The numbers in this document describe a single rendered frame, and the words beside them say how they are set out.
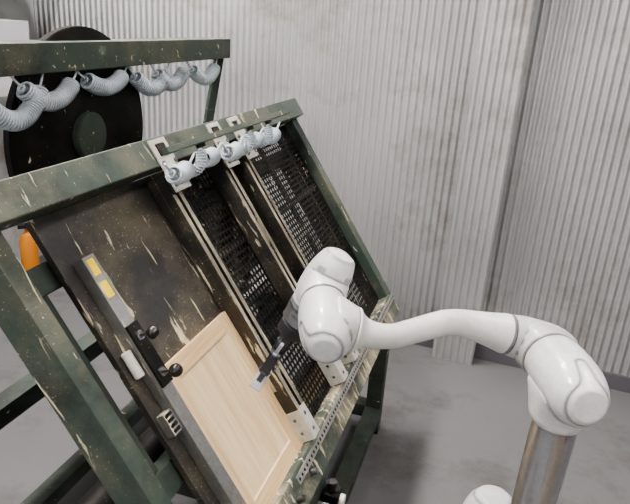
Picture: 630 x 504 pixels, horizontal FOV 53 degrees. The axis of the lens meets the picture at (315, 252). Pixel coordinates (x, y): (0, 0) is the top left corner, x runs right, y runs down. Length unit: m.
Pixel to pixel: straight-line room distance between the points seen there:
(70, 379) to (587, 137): 3.61
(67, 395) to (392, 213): 3.41
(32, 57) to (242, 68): 2.79
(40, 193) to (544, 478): 1.39
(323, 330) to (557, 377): 0.51
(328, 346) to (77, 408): 0.69
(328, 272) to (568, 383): 0.55
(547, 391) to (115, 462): 1.03
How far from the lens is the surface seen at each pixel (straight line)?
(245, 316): 2.21
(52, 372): 1.66
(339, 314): 1.27
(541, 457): 1.57
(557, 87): 4.42
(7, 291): 1.63
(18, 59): 2.28
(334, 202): 3.43
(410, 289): 4.85
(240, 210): 2.53
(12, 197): 1.66
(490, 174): 4.36
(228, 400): 2.08
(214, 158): 2.19
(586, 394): 1.42
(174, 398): 1.86
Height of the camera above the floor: 2.34
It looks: 20 degrees down
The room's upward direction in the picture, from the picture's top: 4 degrees clockwise
